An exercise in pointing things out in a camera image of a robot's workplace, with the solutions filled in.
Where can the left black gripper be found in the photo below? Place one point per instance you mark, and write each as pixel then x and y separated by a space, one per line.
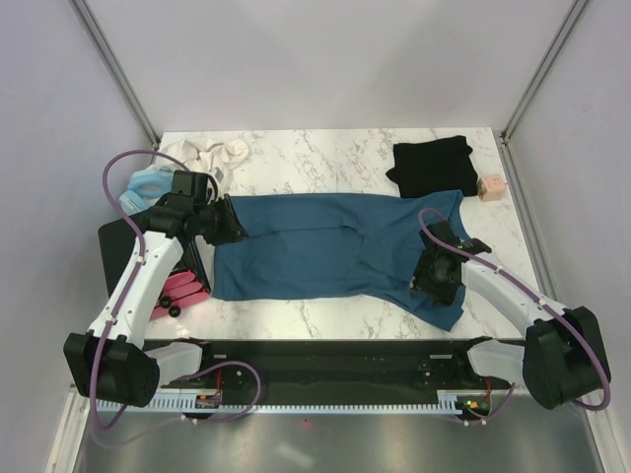
pixel 232 231

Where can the folded black t shirt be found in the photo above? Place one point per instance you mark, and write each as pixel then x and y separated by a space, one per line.
pixel 444 164

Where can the blue t shirt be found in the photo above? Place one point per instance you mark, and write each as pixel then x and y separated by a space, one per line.
pixel 334 245

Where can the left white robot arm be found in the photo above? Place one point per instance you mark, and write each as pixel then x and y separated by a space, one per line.
pixel 108 362

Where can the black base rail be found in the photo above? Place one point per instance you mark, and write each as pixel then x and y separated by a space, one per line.
pixel 337 371

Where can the small pink cube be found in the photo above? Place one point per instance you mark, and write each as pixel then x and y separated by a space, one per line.
pixel 491 187

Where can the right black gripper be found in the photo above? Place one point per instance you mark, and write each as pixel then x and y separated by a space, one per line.
pixel 442 296

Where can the white t shirt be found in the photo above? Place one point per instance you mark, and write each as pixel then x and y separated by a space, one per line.
pixel 217 158

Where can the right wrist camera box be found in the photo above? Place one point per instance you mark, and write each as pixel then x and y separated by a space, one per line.
pixel 440 231

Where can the white cable duct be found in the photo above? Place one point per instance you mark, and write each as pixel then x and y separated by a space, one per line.
pixel 189 402

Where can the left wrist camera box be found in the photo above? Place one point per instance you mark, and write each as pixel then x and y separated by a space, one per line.
pixel 196 185

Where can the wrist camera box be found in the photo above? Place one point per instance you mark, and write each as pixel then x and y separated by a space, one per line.
pixel 440 231
pixel 196 185

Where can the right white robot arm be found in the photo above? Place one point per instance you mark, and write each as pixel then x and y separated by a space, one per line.
pixel 561 358

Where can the black pink drawer organizer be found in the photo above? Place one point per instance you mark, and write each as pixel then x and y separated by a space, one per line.
pixel 158 271

